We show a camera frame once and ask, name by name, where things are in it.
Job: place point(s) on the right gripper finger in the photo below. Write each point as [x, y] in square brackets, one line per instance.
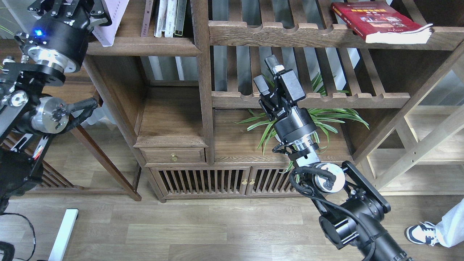
[273, 64]
[262, 85]

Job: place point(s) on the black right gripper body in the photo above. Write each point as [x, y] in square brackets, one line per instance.
[293, 123]

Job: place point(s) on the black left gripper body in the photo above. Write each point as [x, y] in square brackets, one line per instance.
[59, 37]

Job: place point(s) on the white thick book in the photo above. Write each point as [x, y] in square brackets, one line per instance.
[115, 10]

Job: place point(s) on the maroon book with white characters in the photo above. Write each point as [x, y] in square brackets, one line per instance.
[147, 18]

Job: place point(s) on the red book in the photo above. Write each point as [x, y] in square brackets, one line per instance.
[377, 22]

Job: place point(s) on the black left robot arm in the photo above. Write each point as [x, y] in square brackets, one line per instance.
[39, 117]

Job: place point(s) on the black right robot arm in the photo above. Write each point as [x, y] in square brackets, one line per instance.
[351, 209]

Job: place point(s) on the light wooden shelf unit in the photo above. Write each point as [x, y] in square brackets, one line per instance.
[429, 160]

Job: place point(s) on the green spider plant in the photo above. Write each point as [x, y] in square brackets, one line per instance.
[321, 118]

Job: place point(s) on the dark wooden bookshelf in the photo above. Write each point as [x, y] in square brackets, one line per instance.
[176, 100]

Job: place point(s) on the white upright book left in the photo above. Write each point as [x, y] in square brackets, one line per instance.
[160, 17]

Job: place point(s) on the white upright book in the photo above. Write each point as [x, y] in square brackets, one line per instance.
[160, 17]
[170, 20]

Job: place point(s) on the dark upright book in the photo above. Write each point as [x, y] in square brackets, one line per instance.
[180, 18]

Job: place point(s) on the white upright book middle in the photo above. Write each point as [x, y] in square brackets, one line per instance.
[170, 20]

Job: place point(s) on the white and navy sneaker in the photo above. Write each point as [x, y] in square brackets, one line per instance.
[424, 233]

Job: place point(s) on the white metal bar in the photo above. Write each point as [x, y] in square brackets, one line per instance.
[63, 235]

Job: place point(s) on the person leg grey trousers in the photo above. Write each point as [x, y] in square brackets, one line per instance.
[450, 230]

